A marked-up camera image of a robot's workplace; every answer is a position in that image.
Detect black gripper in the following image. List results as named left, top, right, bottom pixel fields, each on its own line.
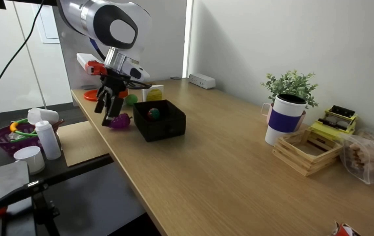
left=93, top=70, right=130, bottom=128

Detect purple toy grapes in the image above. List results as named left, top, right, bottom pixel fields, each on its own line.
left=109, top=111, right=133, bottom=131

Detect green and red toy strawberry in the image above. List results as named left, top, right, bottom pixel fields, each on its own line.
left=146, top=107, right=162, bottom=121

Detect black fabric basket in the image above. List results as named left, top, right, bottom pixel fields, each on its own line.
left=131, top=98, right=188, bottom=142

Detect purple plastic basket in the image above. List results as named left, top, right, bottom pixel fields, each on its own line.
left=0, top=117, right=66, bottom=155

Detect orange plastic plate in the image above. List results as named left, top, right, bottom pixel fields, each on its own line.
left=83, top=87, right=129, bottom=102

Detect green toy ball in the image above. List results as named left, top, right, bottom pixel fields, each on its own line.
left=125, top=93, right=139, bottom=107

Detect light wooden board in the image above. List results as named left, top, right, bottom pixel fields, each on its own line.
left=55, top=119, right=112, bottom=167

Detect white squeeze bottle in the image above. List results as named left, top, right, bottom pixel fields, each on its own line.
left=34, top=119, right=63, bottom=161
left=26, top=107, right=61, bottom=125

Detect white cylinder container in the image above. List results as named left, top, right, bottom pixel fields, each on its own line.
left=12, top=144, right=47, bottom=175

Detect white power strip box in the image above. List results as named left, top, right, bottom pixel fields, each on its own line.
left=188, top=72, right=217, bottom=90

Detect grey flat panel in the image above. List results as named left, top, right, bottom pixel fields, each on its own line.
left=0, top=159, right=33, bottom=211

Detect white cup with blue band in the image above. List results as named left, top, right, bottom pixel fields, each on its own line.
left=264, top=93, right=309, bottom=146

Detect small wooden crate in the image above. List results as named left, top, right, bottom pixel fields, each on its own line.
left=272, top=128, right=344, bottom=178

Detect clear bag of snacks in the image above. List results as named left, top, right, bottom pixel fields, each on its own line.
left=339, top=132, right=374, bottom=186

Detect small red white wrapper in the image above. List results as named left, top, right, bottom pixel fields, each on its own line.
left=332, top=220, right=362, bottom=236

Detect green and yellow toy ring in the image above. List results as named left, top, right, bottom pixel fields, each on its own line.
left=8, top=117, right=40, bottom=138

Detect black hanging cable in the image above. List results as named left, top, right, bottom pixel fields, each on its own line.
left=0, top=0, right=47, bottom=106

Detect black clamp with orange handle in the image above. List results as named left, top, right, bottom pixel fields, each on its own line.
left=0, top=153, right=116, bottom=236

